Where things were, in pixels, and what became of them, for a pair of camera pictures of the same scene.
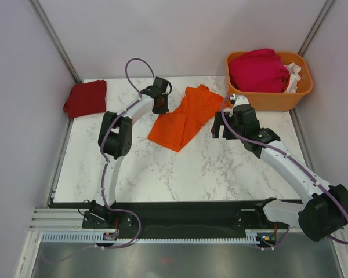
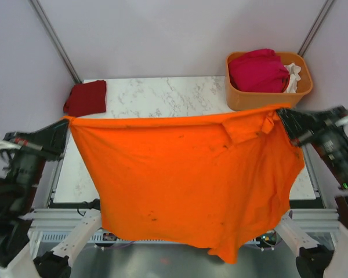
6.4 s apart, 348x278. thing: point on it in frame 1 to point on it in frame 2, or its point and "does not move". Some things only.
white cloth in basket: [294, 71] does not move
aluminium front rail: [44, 219] does not move
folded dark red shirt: [86, 98] does not move
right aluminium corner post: [315, 28] does not move
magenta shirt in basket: [258, 70] does not move
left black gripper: [165, 109] to [26, 139]
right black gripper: [217, 122] to [304, 125]
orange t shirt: [175, 130] to [220, 183]
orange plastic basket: [271, 101] does not move
